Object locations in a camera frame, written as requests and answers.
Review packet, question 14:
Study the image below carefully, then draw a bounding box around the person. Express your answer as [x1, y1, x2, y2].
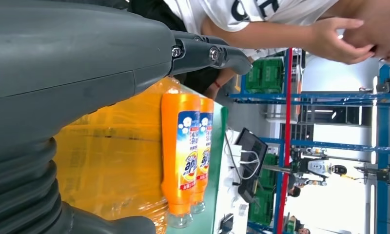
[127, 0, 390, 101]

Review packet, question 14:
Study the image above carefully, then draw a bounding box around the orange detergent bottle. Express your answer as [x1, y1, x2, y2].
[191, 97, 215, 215]
[160, 93, 201, 229]

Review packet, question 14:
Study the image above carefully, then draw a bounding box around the white power strip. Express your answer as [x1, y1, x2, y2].
[225, 143, 244, 169]

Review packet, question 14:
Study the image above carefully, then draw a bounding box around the black tablet on stand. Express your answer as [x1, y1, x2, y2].
[234, 127, 269, 204]

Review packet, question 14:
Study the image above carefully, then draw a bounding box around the yellow taped cardboard sheet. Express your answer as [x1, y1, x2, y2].
[53, 77, 195, 234]

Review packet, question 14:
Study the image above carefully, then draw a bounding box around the green plastic crate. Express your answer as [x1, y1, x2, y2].
[245, 57, 285, 94]
[259, 153, 280, 190]
[248, 188, 275, 227]

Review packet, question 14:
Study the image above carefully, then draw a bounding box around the blue metal shelf rack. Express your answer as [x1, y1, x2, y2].
[229, 63, 390, 234]

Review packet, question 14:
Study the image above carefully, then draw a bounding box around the black charger tray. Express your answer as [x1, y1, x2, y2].
[218, 213, 235, 234]

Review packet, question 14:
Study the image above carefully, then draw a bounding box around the red vertical pole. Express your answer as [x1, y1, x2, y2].
[276, 48, 293, 234]

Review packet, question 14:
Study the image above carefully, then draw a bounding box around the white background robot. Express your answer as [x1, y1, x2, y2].
[292, 148, 348, 188]

